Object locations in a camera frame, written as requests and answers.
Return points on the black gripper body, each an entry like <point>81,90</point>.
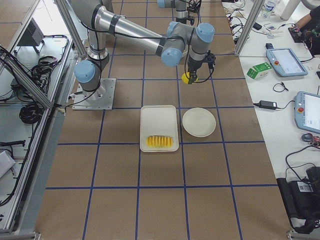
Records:
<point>194,65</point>

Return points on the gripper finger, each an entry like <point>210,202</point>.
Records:
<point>190,78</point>
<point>194,77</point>

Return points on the yellow lemon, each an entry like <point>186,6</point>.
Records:
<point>184,78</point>

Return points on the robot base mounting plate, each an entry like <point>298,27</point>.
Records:
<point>102,99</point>

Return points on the cream round plate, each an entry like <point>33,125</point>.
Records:
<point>199,122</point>

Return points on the cream rectangular tray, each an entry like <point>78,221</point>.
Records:
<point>158,120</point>

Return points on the green white carton box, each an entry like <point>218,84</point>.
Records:
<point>259,70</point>

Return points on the sliced yellow pastry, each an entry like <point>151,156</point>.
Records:
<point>159,141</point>

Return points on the black power brick right table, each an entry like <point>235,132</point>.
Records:
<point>268,105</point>

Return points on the blue teach pendant upper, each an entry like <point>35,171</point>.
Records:
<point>285,62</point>

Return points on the blue teach pendant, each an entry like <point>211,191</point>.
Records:
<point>307,111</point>
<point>285,62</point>

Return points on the blue teach pendant lower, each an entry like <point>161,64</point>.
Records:
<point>307,111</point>

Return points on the aluminium frame post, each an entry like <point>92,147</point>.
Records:
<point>252,16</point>

